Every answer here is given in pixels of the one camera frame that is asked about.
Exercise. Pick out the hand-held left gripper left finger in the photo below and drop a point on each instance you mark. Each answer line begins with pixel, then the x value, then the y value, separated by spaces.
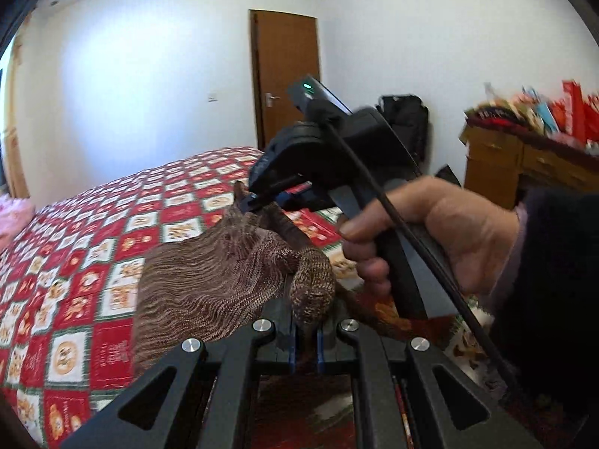
pixel 293 351

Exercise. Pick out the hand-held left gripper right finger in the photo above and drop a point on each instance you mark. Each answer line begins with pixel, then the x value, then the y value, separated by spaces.
pixel 321 358

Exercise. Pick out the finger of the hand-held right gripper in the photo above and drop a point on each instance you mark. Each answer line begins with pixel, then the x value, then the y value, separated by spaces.
pixel 274 184
pixel 295 196

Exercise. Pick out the brown knit sweater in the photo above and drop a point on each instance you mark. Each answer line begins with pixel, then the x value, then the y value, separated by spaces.
pixel 210 280

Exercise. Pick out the person's right forearm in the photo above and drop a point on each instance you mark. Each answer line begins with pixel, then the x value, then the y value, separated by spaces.
pixel 557 290

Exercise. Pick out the person's right hand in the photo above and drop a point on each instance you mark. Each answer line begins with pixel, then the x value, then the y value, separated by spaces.
pixel 458 234

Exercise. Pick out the black backpack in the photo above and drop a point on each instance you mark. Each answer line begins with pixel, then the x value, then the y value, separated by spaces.
pixel 409 121

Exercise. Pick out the brown wooden door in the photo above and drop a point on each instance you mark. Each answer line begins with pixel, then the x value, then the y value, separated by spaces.
pixel 285 56

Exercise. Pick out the black bag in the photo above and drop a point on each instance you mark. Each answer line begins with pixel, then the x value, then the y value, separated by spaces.
pixel 447 175

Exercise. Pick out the wooden dresser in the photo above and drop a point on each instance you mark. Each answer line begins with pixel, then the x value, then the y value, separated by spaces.
pixel 496 163

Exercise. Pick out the red checked printed bedspread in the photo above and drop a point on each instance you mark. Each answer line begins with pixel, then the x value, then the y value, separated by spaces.
pixel 93 243

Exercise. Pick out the pile of colourful clutter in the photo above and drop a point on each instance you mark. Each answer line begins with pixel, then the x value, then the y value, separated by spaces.
pixel 561 112

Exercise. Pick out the pink quilt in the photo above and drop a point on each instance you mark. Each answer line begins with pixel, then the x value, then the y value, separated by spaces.
pixel 14 215

